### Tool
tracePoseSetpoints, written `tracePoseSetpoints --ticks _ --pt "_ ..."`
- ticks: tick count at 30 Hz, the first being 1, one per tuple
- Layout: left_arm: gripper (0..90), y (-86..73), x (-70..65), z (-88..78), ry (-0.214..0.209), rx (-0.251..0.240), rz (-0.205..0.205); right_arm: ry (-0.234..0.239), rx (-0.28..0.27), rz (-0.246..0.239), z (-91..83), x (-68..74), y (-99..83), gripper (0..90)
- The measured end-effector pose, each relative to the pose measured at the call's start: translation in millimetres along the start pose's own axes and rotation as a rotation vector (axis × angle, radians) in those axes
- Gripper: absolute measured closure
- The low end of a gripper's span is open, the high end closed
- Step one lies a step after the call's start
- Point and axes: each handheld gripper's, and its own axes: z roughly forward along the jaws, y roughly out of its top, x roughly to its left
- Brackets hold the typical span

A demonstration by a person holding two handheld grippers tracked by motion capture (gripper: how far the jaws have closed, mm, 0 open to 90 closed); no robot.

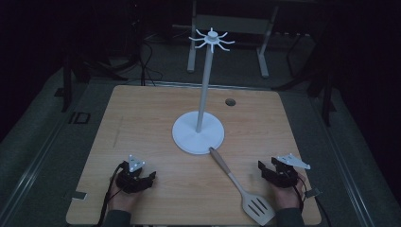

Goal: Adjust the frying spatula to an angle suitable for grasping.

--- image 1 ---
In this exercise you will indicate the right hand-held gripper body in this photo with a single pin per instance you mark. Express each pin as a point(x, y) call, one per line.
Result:
point(285, 175)

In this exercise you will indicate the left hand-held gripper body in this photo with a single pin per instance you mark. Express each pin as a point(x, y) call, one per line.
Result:
point(132, 183)

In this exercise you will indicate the person's left hand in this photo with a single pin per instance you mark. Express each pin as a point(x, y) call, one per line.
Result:
point(121, 200)

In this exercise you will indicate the person's right hand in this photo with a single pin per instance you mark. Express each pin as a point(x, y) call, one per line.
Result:
point(287, 197)

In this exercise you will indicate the grey tape piece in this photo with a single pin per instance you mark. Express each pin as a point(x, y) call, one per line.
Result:
point(79, 195)
point(312, 192)

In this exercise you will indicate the white utensil hook stand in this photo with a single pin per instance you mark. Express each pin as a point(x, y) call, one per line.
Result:
point(199, 138)

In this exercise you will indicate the black stand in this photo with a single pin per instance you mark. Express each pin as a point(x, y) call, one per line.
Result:
point(326, 94)
point(67, 85)

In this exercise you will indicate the white desk frame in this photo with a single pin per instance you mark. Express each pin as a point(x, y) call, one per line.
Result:
point(231, 24)

